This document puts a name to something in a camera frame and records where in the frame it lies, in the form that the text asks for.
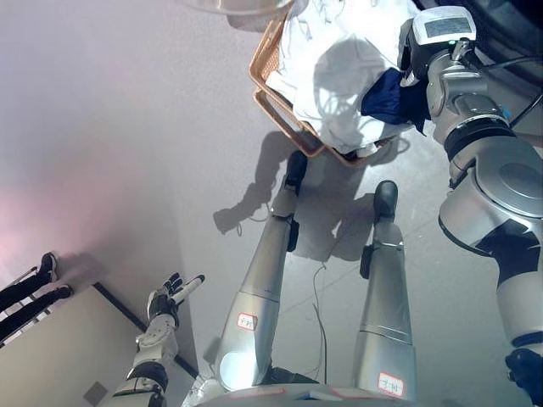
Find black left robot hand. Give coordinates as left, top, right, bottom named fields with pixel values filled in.
left=147, top=272, right=206, bottom=317

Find silver right robot leg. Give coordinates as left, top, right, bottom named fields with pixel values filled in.
left=350, top=180, right=420, bottom=402

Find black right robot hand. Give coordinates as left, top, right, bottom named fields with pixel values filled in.
left=397, top=5, right=477, bottom=86

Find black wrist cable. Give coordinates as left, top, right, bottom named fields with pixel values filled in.
left=460, top=37, right=543, bottom=128

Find white crumpled clothes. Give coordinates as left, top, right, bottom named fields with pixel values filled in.
left=276, top=0, right=426, bottom=156

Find silver robot torso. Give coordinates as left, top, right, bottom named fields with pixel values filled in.
left=181, top=375, right=428, bottom=407

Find thin floor cable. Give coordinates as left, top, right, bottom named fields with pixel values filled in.
left=311, top=259, right=331, bottom=379

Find grey wall socket plate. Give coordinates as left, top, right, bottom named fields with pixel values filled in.
left=81, top=381, right=108, bottom=407

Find woven wicker laundry basket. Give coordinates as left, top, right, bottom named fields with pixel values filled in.
left=247, top=5, right=409, bottom=167

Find person in black trousers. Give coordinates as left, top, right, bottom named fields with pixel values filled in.
left=0, top=251, right=74, bottom=345

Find dark blue garment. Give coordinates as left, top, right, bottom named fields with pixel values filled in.
left=360, top=66, right=434, bottom=137

